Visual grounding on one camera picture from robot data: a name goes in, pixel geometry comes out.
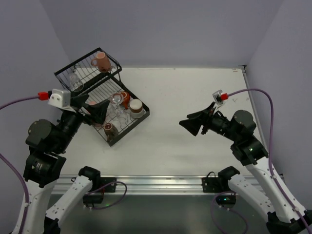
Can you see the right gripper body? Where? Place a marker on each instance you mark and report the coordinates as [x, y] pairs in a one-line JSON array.
[[206, 121]]

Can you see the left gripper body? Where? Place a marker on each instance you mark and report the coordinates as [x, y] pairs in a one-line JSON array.
[[84, 111]]

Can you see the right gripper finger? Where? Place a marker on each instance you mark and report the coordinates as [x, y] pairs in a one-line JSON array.
[[192, 125], [204, 115]]

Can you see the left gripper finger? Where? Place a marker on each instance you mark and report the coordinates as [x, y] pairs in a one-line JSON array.
[[103, 106], [78, 101]]

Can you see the clear champagne flute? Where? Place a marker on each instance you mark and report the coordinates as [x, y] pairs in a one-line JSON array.
[[116, 112]]

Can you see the white and brown tumbler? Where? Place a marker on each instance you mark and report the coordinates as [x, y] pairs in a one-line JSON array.
[[136, 108]]

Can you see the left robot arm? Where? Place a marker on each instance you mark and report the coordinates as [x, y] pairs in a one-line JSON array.
[[47, 142]]

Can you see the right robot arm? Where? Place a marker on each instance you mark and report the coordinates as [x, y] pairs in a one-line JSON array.
[[281, 211]]

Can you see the clear glass on upper rack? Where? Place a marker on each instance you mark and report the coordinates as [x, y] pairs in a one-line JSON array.
[[76, 84]]

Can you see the pink plastic cup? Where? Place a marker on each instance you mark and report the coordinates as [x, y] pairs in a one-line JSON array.
[[95, 113]]

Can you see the orange ceramic cup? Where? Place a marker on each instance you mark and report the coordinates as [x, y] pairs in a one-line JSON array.
[[126, 99]]

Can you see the pink ceramic mug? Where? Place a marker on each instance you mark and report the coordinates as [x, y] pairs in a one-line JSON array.
[[102, 62]]

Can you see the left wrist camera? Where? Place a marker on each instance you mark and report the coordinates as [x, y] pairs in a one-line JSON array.
[[61, 99]]

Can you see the black wire dish rack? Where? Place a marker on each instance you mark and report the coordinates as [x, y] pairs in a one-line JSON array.
[[99, 86]]

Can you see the aluminium mounting rail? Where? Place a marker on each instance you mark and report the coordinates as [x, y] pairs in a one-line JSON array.
[[151, 185]]

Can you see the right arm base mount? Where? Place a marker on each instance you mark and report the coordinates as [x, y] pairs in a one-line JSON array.
[[217, 183]]

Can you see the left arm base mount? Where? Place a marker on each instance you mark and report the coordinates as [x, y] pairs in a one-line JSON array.
[[100, 186]]

